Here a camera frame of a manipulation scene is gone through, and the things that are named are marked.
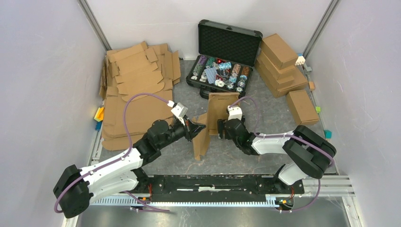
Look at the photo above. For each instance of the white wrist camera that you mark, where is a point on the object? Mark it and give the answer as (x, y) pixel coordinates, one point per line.
(179, 112)
(234, 112)

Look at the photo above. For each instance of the black poker chip case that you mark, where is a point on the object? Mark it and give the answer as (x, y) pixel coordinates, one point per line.
(226, 58)

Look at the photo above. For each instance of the small wooden cube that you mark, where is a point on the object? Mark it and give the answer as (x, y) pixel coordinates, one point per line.
(311, 86)

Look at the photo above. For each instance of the teal cube block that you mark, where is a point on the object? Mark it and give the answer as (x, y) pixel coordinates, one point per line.
(327, 134)

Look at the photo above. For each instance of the orange yellow toy block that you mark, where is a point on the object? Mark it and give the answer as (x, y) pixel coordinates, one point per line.
(99, 115)

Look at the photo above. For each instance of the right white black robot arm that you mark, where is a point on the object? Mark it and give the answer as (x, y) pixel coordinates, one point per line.
(310, 154)

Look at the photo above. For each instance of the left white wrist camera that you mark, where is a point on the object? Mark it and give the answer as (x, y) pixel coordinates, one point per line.
(179, 112)

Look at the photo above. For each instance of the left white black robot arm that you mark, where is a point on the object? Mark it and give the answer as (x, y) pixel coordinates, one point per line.
(77, 188)

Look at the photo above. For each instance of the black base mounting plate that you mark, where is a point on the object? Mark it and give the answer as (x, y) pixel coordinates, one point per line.
(215, 188)

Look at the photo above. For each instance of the white blue toy brick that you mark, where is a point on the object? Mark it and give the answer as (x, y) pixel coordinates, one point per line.
(300, 60)

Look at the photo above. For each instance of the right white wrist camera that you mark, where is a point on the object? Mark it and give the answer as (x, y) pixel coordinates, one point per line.
(234, 112)

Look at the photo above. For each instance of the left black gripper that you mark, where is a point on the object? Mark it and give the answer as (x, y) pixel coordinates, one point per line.
(190, 132)

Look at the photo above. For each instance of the stack of flat cardboard blanks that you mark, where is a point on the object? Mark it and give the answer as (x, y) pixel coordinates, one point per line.
(132, 80)

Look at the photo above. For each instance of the single folded cardboard box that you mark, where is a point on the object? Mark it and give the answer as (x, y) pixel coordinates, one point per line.
(302, 108)

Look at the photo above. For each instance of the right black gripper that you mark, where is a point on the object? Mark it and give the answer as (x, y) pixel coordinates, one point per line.
(220, 123)

